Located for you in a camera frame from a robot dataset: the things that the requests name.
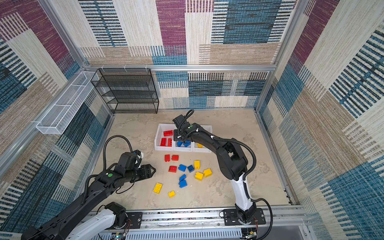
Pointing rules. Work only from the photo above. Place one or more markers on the yellow brick right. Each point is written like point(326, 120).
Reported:
point(207, 172)

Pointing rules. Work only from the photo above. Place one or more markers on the white wire mesh basket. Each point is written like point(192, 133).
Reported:
point(60, 115)

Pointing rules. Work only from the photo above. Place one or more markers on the blue brick centre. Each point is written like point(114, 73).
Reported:
point(182, 168)

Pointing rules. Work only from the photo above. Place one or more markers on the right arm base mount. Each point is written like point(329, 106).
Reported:
point(237, 217)

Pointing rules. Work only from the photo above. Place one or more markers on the small yellow brick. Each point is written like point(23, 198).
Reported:
point(171, 194)

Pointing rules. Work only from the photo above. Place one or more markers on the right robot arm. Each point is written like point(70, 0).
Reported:
point(236, 161)

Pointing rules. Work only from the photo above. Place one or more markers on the left white bin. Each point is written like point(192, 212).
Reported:
point(159, 135)

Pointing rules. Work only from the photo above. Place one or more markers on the right white bin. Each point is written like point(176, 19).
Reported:
point(201, 136)

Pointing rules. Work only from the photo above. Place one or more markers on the yellow studded brick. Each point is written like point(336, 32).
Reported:
point(199, 176)

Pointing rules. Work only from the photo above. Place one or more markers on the red square brick studs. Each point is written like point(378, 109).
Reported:
point(173, 169)

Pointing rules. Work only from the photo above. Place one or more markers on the blue brick lower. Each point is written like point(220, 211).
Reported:
point(182, 178)

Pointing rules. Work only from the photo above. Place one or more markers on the middle white bin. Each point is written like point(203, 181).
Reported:
point(183, 148)

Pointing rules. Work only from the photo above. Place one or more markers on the black wire shelf rack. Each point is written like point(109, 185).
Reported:
point(127, 90)

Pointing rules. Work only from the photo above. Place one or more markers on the blue brick bottom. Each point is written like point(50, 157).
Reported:
point(183, 184)

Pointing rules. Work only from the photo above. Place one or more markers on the red brick top right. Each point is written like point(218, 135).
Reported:
point(175, 157)

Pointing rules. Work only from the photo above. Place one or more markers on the white bin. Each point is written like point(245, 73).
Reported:
point(183, 148)
point(201, 136)
point(159, 135)

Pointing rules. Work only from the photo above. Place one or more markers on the yellow tall brick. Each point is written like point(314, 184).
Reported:
point(197, 164)

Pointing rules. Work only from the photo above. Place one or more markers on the dark blue hollow brick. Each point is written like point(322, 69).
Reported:
point(191, 168)

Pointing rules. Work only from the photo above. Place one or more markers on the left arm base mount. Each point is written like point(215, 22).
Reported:
point(131, 220)

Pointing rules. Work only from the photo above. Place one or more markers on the blue large square brick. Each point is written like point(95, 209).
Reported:
point(187, 143)

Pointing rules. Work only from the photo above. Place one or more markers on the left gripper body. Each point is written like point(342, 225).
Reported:
point(140, 173)

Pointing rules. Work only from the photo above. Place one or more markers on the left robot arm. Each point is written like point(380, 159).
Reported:
point(67, 224)

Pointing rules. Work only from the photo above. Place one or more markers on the yellow long brick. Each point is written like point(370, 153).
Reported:
point(157, 188)

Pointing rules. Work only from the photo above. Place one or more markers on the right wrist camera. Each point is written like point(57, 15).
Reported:
point(179, 121)

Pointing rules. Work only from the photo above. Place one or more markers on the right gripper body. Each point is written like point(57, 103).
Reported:
point(177, 135)

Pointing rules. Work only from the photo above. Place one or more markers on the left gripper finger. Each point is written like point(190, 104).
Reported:
point(150, 169)
point(149, 175)

